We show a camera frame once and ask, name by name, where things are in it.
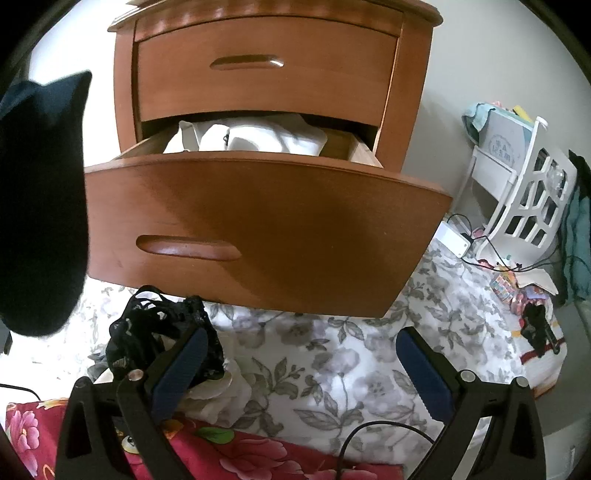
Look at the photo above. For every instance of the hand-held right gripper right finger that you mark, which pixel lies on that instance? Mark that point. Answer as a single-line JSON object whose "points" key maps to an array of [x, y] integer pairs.
{"points": [[427, 374]]}

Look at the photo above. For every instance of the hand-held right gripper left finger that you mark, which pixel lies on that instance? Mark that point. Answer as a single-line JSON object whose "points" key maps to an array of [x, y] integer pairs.
{"points": [[180, 374]]}

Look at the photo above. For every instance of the sheer white cloth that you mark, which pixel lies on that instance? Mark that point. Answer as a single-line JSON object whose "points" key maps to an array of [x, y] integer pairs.
{"points": [[221, 397]]}

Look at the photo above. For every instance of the black lace underwear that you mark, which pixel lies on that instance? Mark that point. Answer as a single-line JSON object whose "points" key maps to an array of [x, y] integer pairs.
{"points": [[138, 323]]}

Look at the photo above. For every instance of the wooden drawer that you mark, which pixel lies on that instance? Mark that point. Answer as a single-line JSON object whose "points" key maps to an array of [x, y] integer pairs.
{"points": [[300, 240], [277, 87]]}

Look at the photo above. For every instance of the navy cloth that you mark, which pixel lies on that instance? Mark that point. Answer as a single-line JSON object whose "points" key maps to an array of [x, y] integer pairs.
{"points": [[41, 207]]}

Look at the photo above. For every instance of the plain white cloth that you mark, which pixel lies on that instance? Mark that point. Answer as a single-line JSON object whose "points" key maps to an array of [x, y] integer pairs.
{"points": [[277, 136]]}

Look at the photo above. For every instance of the grey floral white blanket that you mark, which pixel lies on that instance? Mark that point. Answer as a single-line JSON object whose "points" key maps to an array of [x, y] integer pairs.
{"points": [[332, 369]]}

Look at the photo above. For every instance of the red floral blanket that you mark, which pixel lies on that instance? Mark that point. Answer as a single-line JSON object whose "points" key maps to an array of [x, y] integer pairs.
{"points": [[258, 457]]}

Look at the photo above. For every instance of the colourful cube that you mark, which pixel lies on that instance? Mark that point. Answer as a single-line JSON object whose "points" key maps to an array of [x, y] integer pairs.
{"points": [[503, 286]]}

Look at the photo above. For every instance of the black toy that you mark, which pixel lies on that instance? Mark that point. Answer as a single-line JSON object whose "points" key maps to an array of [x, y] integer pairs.
{"points": [[538, 327]]}

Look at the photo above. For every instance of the colourful pouch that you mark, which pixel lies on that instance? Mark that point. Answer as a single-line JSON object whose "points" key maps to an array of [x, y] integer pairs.
{"points": [[526, 295]]}

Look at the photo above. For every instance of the white power strip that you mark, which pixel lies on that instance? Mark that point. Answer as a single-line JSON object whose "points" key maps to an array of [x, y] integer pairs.
{"points": [[452, 237]]}

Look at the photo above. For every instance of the cream cloth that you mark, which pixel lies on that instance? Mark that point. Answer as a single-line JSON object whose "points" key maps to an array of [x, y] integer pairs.
{"points": [[538, 279]]}

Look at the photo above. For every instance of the dark teal hanging clothes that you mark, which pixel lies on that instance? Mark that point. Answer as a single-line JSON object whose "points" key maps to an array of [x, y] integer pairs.
{"points": [[577, 230]]}

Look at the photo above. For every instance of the small white shelf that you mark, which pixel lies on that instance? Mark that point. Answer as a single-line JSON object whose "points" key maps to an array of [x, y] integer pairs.
{"points": [[491, 168]]}

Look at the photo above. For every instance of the white lattice chair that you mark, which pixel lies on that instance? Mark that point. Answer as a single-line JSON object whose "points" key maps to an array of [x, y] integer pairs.
{"points": [[521, 170]]}

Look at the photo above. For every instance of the light blue album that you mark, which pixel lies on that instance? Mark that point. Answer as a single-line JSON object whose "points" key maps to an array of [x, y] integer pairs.
{"points": [[505, 136]]}

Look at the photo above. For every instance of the teal cloth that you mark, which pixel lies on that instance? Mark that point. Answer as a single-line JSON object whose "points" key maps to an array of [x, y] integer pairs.
{"points": [[475, 117]]}

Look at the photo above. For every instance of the yellow block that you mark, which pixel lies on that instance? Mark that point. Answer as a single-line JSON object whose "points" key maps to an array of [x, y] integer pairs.
{"points": [[519, 112]]}

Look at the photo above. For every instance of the wooden nightstand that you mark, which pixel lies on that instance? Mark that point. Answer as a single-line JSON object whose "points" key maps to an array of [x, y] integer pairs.
{"points": [[415, 92]]}

